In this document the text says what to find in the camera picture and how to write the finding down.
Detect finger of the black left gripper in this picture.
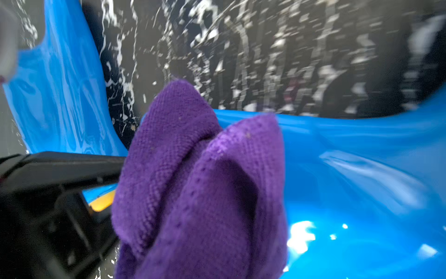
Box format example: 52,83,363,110
1,152,124,279

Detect purple cloth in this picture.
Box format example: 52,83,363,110
111,80,288,279

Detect blue rubber boot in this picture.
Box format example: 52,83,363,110
4,1,127,156
82,83,446,279

